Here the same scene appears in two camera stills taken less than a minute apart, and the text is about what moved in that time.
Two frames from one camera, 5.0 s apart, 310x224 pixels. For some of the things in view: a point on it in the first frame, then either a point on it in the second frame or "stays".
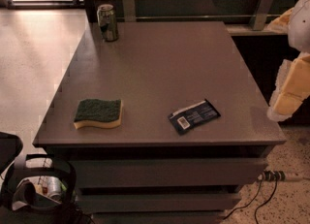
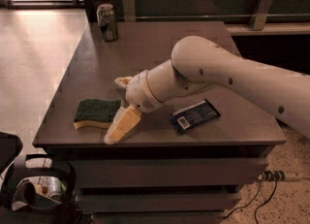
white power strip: x=277 y=176 stays
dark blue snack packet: x=193 y=116 stays
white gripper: x=300 y=27 -> x=139 y=90
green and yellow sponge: x=103 y=113 stays
